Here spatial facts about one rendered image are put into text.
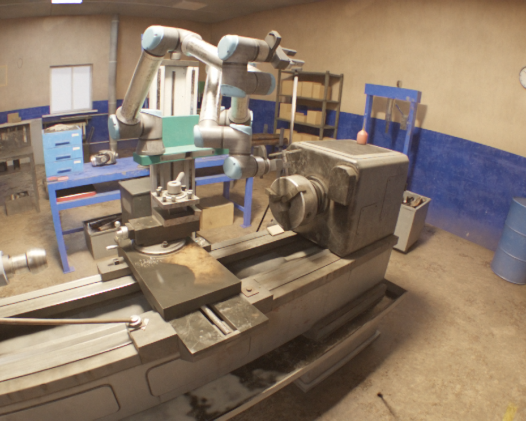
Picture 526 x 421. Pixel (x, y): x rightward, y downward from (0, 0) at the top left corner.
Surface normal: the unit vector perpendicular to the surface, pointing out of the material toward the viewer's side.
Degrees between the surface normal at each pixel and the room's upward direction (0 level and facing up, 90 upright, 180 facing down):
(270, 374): 0
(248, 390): 0
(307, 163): 90
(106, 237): 90
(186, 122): 90
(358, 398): 0
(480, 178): 90
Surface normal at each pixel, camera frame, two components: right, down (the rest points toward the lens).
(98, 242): 0.66, 0.33
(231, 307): 0.07, -0.92
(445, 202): -0.78, 0.19
